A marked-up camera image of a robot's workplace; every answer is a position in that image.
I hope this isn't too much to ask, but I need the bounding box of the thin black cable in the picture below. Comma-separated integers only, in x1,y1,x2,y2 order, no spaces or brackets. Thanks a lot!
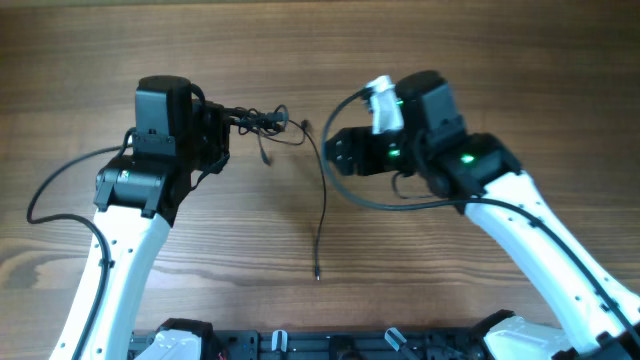
299,118,328,281

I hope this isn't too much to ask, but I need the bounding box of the black cable bundle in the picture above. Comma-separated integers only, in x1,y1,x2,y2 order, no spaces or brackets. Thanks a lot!
222,103,307,167

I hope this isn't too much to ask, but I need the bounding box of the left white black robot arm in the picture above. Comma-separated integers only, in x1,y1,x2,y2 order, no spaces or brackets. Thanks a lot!
51,75,229,359

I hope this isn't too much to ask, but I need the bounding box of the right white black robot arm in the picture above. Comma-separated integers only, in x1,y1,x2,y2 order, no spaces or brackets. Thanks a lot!
321,71,639,359

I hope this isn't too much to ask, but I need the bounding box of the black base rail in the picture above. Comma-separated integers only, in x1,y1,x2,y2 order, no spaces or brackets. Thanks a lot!
128,327,494,360

